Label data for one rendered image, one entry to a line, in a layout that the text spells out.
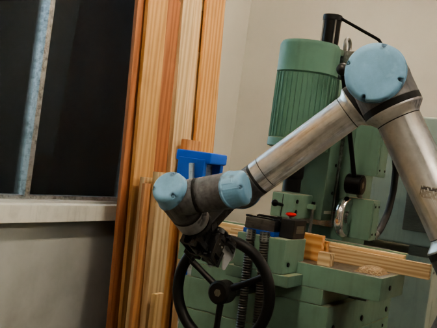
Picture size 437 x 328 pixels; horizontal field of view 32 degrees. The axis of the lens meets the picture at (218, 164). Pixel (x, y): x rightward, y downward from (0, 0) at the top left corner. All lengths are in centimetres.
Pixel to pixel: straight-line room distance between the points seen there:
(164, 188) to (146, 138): 213
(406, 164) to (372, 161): 86
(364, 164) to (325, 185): 14
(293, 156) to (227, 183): 18
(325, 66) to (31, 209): 154
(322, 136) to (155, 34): 221
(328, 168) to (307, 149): 65
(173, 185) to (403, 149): 46
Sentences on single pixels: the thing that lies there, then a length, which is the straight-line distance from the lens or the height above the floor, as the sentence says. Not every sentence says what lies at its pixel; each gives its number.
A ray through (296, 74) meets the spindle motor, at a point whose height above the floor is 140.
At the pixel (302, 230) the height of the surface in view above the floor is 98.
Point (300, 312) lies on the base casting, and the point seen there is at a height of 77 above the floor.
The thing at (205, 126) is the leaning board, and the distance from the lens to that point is 423.
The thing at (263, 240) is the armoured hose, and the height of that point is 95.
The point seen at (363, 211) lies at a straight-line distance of 230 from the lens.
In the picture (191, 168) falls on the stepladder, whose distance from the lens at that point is 306.
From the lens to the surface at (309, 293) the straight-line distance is 203.
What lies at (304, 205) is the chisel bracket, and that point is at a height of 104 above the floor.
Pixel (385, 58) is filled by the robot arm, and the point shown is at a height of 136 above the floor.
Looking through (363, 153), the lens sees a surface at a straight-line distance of 233.
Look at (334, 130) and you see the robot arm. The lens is 162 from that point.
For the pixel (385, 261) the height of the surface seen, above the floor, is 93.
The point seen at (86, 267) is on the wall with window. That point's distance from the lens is 372.
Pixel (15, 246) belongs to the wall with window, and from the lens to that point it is 330.
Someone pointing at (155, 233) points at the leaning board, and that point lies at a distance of 360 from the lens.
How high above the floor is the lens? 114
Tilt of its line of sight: level
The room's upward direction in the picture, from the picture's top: 8 degrees clockwise
